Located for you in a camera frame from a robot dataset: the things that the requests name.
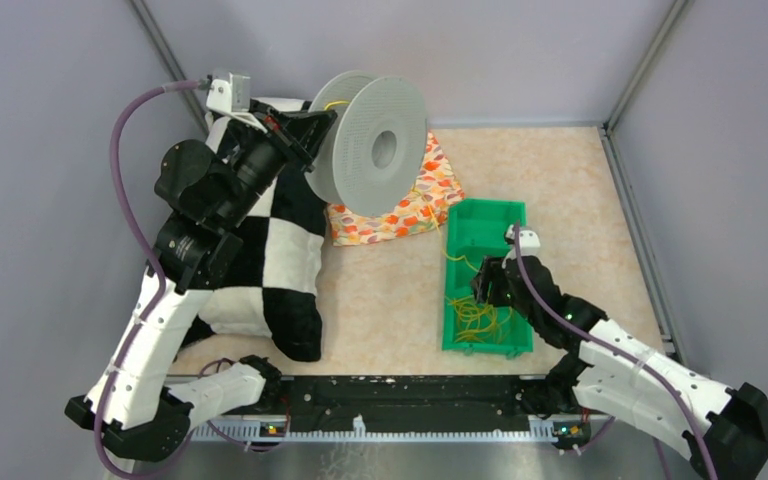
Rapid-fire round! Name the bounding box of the aluminium frame rail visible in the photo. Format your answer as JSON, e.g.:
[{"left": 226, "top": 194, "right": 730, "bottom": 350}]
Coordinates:
[{"left": 102, "top": 374, "right": 723, "bottom": 480}]

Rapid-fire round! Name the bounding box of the white perforated cable spool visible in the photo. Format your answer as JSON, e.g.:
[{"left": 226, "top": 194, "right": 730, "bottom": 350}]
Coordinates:
[{"left": 305, "top": 70, "right": 428, "bottom": 217}]

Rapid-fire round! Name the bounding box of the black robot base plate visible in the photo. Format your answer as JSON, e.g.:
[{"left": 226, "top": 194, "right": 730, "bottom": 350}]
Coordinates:
[{"left": 234, "top": 375, "right": 596, "bottom": 433}]

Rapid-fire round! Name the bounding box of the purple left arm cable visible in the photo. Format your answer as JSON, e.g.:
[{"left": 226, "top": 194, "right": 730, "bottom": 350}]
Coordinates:
[{"left": 93, "top": 79, "right": 216, "bottom": 473}]

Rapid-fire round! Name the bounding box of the green plastic compartment bin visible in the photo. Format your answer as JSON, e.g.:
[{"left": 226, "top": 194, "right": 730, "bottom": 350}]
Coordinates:
[{"left": 441, "top": 198, "right": 533, "bottom": 359}]

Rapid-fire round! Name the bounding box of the black white checkered pillow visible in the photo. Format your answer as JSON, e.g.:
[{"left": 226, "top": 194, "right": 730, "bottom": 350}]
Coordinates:
[{"left": 171, "top": 97, "right": 332, "bottom": 364}]

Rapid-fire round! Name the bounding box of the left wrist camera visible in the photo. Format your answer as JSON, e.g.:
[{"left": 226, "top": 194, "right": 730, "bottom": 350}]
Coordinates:
[{"left": 206, "top": 69, "right": 251, "bottom": 118}]

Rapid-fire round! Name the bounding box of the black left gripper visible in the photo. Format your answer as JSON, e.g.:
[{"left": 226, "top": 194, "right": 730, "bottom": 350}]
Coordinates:
[{"left": 215, "top": 97, "right": 337, "bottom": 227}]

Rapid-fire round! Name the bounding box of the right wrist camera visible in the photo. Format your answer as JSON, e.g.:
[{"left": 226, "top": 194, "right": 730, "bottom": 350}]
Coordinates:
[{"left": 504, "top": 224, "right": 541, "bottom": 260}]

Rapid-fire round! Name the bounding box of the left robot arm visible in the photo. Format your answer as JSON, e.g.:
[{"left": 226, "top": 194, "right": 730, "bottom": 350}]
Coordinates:
[{"left": 65, "top": 102, "right": 337, "bottom": 462}]

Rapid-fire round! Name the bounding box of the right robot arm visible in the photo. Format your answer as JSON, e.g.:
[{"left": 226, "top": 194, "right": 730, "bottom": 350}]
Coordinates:
[{"left": 471, "top": 254, "right": 768, "bottom": 479}]

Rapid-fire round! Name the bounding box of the floral orange fabric pouch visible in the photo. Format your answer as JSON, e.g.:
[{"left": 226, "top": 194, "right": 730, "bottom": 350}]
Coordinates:
[{"left": 326, "top": 132, "right": 465, "bottom": 247}]

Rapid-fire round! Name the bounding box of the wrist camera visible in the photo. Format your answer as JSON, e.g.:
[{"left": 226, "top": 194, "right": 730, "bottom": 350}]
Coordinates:
[
  {"left": 504, "top": 224, "right": 541, "bottom": 260},
  {"left": 206, "top": 69, "right": 251, "bottom": 118}
]

